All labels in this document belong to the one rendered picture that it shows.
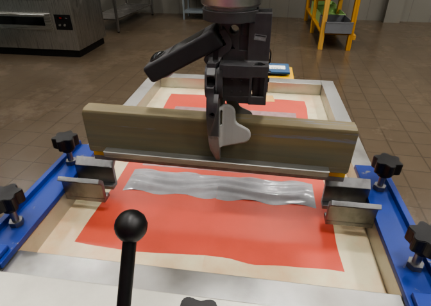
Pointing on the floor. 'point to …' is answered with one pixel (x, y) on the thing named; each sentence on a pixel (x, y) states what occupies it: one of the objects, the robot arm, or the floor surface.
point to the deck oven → (50, 18)
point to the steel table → (118, 12)
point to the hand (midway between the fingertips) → (215, 144)
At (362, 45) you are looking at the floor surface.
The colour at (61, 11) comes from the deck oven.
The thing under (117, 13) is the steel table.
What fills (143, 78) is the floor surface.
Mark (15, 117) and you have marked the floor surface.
